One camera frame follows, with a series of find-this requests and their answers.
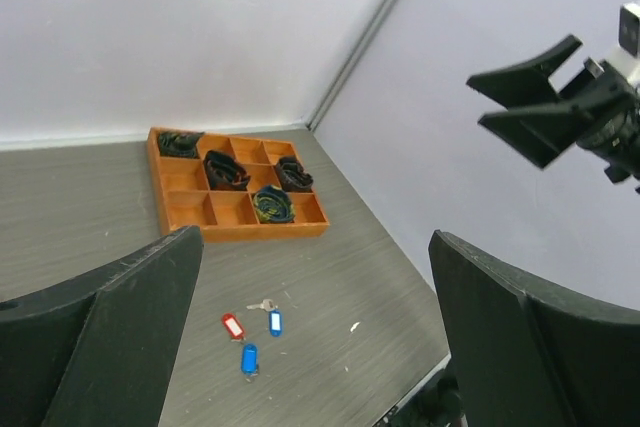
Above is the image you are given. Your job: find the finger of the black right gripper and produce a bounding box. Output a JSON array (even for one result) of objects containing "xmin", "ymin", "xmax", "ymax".
[
  {"xmin": 478, "ymin": 101, "xmax": 598, "ymax": 169},
  {"xmin": 466, "ymin": 34, "xmax": 582, "ymax": 109}
]

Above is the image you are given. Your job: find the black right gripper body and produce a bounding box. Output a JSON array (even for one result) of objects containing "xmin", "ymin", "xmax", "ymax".
[{"xmin": 551, "ymin": 64, "xmax": 639, "ymax": 151}]

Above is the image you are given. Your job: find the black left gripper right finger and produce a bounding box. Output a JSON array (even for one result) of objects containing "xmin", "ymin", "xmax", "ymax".
[{"xmin": 429, "ymin": 230, "xmax": 639, "ymax": 426}]

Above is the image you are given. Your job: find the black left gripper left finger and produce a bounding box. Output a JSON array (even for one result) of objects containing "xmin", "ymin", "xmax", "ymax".
[{"xmin": 1, "ymin": 226, "xmax": 204, "ymax": 426}]

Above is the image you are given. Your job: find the silver key with blue tag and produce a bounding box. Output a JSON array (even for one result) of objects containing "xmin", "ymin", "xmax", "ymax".
[{"xmin": 240, "ymin": 343, "xmax": 259, "ymax": 382}]

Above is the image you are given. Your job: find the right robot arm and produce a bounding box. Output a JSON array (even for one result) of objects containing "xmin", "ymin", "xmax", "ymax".
[{"xmin": 466, "ymin": 34, "xmax": 639, "ymax": 184}]

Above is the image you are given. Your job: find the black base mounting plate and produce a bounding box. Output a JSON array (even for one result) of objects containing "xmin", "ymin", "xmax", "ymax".
[{"xmin": 374, "ymin": 354, "xmax": 466, "ymax": 427}]

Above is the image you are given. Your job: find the red plastic key tag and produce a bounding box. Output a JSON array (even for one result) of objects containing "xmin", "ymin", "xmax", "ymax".
[{"xmin": 221, "ymin": 313, "xmax": 246, "ymax": 342}]

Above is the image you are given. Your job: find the blue plastic key tag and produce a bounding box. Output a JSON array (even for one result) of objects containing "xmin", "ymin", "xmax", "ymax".
[{"xmin": 246, "ymin": 299, "xmax": 283, "ymax": 337}]

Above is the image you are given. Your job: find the orange wooden compartment tray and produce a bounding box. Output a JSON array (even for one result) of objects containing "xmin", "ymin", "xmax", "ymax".
[{"xmin": 147, "ymin": 127, "xmax": 329, "ymax": 242}]

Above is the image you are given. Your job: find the black rolled belt middle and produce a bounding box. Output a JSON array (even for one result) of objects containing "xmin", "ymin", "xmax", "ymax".
[{"xmin": 203, "ymin": 150, "xmax": 251, "ymax": 191}]

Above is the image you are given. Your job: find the black rolled belt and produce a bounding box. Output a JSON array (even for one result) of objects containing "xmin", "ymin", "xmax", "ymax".
[
  {"xmin": 203, "ymin": 150, "xmax": 251, "ymax": 191},
  {"xmin": 156, "ymin": 131, "xmax": 204, "ymax": 159},
  {"xmin": 275, "ymin": 156, "xmax": 314, "ymax": 193}
]

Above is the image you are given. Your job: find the black rolled belt back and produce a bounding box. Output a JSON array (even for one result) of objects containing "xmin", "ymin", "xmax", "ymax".
[{"xmin": 156, "ymin": 131, "xmax": 204, "ymax": 159}]

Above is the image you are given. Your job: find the blue yellow rolled belt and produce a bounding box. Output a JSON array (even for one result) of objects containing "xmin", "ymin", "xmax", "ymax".
[{"xmin": 252, "ymin": 184, "xmax": 295, "ymax": 224}]

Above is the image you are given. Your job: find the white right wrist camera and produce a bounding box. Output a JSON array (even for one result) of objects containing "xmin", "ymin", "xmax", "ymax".
[{"xmin": 605, "ymin": 1, "xmax": 639, "ymax": 89}]

